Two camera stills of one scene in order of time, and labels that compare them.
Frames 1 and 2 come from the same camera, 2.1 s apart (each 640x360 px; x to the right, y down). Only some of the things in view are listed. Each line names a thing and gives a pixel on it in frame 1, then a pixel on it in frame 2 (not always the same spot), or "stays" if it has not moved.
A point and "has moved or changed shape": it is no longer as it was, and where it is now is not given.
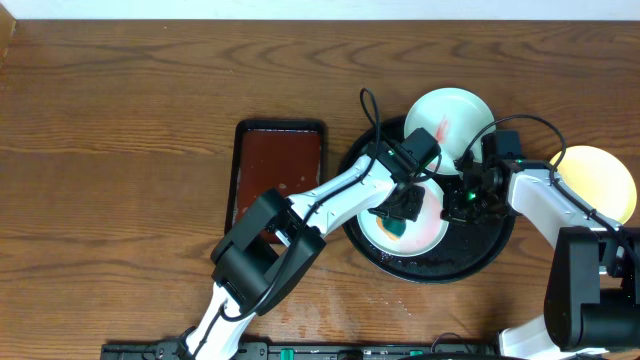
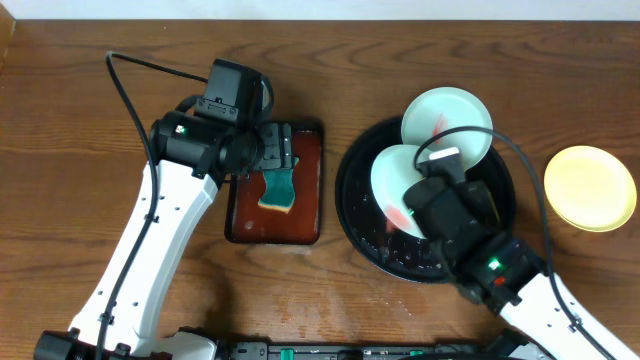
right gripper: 453,211 to 483,200
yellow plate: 597,180 stays
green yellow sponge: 394,228 to 279,189
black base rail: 176,351 stays
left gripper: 418,199 to 280,142
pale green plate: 454,118 stays
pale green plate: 419,237 has moved or changed shape
